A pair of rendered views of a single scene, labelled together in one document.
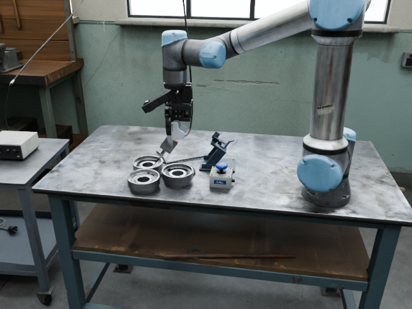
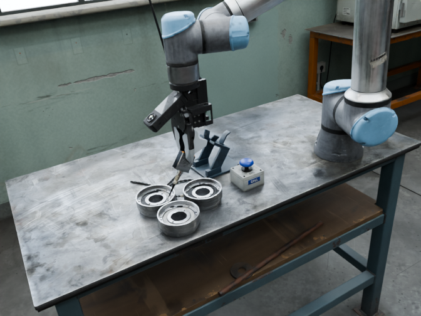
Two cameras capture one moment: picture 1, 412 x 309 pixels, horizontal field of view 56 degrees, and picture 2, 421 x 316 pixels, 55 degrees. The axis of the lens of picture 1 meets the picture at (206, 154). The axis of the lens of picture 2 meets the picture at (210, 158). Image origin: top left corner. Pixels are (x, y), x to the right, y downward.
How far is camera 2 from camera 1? 0.72 m
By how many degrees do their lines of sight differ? 32
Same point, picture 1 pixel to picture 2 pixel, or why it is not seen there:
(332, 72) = (386, 20)
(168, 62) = (184, 54)
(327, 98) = (381, 47)
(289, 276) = (330, 244)
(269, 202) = (312, 179)
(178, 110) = (200, 113)
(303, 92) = (160, 72)
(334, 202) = (359, 153)
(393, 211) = (396, 142)
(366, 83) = not seen: hidden behind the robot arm
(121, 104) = not seen: outside the picture
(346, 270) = (365, 212)
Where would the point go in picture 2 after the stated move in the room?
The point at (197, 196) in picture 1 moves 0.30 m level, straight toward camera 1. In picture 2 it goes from (247, 205) to (346, 264)
